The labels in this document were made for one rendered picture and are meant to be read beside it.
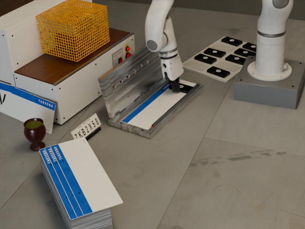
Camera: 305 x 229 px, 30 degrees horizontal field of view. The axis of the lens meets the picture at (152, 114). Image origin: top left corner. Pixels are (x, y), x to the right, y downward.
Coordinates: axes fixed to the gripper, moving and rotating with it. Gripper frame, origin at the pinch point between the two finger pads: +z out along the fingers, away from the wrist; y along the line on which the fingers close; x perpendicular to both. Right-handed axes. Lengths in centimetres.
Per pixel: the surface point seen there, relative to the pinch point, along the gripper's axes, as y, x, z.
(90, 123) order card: -40.6, 15.4, -2.8
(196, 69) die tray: 25.2, 4.2, 2.9
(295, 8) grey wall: 214, 31, 40
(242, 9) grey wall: 206, 71, 36
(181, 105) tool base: -8.2, -7.0, 4.0
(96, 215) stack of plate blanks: -86, -23, 0
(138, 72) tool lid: -8.5, 11.6, -10.9
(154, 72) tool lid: 1.2, 10.3, -6.2
